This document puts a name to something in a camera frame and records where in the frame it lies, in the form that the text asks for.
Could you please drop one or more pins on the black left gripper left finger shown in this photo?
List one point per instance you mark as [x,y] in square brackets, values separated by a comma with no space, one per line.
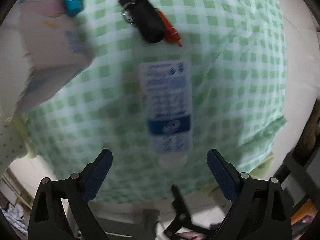
[48,219]

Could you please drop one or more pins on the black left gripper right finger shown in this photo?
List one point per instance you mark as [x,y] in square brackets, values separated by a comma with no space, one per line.
[258,208]

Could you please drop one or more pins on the white bottle blue label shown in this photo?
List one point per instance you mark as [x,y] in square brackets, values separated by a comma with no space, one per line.
[167,93]

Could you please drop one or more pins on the red marker pen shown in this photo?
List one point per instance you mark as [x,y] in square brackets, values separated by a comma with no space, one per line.
[171,34]

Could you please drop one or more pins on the black car key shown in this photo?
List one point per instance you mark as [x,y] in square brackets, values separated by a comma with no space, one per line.
[145,18]

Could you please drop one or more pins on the white cardboard storage box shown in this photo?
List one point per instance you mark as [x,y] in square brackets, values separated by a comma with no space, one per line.
[40,53]

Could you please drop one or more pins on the green checkered cloth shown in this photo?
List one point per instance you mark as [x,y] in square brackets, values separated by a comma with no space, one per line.
[237,58]

